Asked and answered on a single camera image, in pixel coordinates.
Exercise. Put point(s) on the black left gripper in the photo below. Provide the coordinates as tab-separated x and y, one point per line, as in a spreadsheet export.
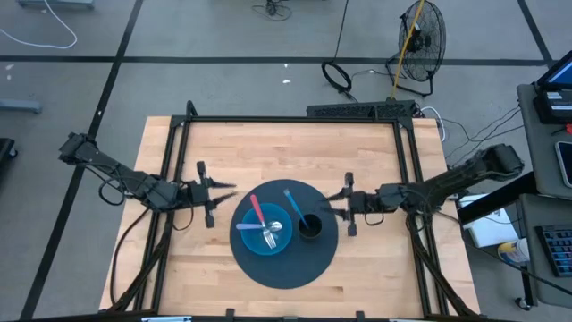
202	172

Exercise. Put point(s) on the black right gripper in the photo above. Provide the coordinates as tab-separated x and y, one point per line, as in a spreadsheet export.
350	181

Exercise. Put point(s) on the black cup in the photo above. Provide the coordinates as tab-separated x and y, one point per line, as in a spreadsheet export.
309	226

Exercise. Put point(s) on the blue plastic bowl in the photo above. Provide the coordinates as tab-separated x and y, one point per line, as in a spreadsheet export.
257	241

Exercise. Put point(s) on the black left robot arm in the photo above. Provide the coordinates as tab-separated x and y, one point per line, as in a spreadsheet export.
111	172

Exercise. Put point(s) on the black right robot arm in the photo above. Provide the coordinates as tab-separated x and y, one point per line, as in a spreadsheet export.
469	172

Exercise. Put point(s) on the round dark woven placemat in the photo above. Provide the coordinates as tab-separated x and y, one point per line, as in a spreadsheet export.
286	268

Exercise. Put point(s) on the white box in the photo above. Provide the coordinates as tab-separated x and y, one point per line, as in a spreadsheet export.
489	228

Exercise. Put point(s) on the white and yellow container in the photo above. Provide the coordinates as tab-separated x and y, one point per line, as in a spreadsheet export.
514	251

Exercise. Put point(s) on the black floor fan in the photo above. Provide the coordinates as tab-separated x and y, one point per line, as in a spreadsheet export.
424	44

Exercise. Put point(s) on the grey desk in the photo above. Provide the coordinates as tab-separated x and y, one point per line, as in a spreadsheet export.
536	147
532	286

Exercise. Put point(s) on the black keyboard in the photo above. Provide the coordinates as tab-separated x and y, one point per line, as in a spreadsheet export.
556	250

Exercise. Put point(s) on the grey bar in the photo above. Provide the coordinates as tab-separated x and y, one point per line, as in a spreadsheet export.
20	106
56	3

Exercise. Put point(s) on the black phone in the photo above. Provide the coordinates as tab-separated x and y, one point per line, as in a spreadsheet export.
565	163

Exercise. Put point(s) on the black desk device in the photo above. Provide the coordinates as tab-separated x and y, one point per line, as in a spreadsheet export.
552	107

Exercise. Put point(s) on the black laptop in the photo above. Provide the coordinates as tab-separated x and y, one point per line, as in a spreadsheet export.
558	73

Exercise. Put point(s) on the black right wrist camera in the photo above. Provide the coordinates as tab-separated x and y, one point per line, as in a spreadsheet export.
395	197

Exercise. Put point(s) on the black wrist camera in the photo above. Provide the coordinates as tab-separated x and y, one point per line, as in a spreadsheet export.
167	194
395	197

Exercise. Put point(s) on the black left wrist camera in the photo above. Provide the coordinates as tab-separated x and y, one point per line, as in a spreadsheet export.
167	194

